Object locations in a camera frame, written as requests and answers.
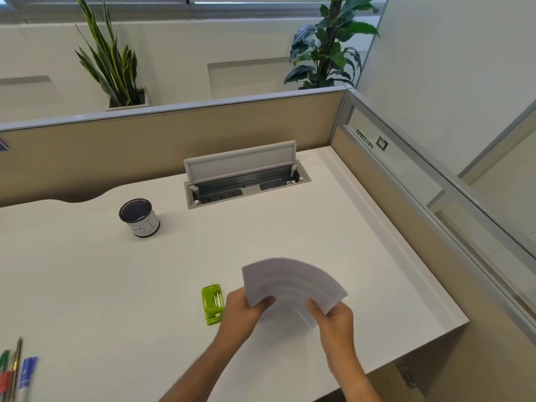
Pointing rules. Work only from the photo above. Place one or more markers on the beige desk partition panel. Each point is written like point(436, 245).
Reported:
point(167, 138)

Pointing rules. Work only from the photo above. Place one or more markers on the person's right forearm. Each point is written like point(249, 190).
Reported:
point(360, 383)

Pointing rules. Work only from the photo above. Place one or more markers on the green marker pen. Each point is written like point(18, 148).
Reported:
point(4, 362)

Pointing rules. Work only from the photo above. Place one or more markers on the person's left forearm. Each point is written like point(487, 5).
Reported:
point(201, 370)

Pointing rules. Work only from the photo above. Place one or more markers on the stack of white paper sheets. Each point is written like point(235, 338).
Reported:
point(293, 288)

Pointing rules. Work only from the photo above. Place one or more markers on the person's left hand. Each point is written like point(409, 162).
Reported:
point(238, 313)

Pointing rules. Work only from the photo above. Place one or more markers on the person's right thumb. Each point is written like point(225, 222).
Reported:
point(315, 308)

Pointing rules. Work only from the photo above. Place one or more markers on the black mesh pen cup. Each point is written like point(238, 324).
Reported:
point(139, 217)

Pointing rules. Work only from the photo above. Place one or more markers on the person's left thumb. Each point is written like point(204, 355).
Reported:
point(264, 303)

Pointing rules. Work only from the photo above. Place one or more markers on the snake plant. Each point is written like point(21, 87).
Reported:
point(109, 58)

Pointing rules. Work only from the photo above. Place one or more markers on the green hole punch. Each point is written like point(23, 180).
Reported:
point(212, 305)

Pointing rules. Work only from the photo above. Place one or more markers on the wooden pencil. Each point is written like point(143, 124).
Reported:
point(16, 368)

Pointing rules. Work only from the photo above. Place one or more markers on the broad-leaf green plant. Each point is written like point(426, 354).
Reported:
point(331, 43)

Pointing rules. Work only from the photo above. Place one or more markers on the glass partition with metal frame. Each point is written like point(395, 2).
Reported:
point(439, 175)

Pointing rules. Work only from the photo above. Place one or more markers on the person's right hand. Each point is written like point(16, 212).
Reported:
point(337, 330)

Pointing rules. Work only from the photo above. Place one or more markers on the red marker pen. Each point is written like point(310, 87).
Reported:
point(5, 383)

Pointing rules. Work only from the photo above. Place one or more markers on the white square planter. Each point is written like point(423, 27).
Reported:
point(127, 102)

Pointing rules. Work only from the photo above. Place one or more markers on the window frame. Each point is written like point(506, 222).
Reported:
point(167, 6)

